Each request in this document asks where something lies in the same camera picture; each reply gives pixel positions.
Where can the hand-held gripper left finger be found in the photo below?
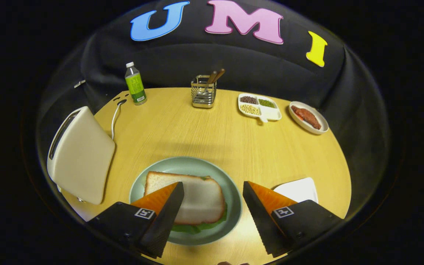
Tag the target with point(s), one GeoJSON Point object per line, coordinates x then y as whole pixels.
{"type": "Point", "coordinates": [164, 221]}

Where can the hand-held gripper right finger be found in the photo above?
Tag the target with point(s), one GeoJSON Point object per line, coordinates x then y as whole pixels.
{"type": "Point", "coordinates": [260, 221]}

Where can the green lettuce leaf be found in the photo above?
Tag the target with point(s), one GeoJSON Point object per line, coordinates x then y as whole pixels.
{"type": "Point", "coordinates": [197, 228]}

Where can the plain toast bread slice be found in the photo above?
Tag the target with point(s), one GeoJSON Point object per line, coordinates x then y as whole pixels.
{"type": "Point", "coordinates": [201, 198]}

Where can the white square plate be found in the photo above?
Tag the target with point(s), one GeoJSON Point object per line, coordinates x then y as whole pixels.
{"type": "Point", "coordinates": [300, 189]}

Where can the pale green round plate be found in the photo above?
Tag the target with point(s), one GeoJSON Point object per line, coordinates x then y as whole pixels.
{"type": "Point", "coordinates": [197, 165]}

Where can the white toaster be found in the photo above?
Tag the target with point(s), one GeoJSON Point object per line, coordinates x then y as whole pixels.
{"type": "Point", "coordinates": [83, 158]}

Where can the white divided dish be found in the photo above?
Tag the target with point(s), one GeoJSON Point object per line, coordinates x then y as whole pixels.
{"type": "Point", "coordinates": [272, 115]}

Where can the pale soybeans pile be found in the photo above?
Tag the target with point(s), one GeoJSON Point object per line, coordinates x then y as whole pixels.
{"type": "Point", "coordinates": [250, 109]}

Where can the brown meat steak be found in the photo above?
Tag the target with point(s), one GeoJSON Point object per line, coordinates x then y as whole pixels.
{"type": "Point", "coordinates": [307, 117]}

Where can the white oval plate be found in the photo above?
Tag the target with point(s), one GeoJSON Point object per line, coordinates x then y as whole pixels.
{"type": "Point", "coordinates": [322, 125]}

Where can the green beans pile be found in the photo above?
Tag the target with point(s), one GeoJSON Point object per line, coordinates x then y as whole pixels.
{"type": "Point", "coordinates": [267, 103]}

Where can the dark red beans pile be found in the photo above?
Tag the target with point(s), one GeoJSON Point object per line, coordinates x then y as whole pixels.
{"type": "Point", "coordinates": [248, 99]}

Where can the green label plastic bottle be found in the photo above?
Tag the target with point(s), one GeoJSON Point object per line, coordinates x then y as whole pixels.
{"type": "Point", "coordinates": [135, 86]}

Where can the black backdrop cloth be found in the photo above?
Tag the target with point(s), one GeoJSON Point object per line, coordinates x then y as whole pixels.
{"type": "Point", "coordinates": [234, 62]}

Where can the silver cloth clip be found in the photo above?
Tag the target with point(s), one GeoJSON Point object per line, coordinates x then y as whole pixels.
{"type": "Point", "coordinates": [79, 84]}

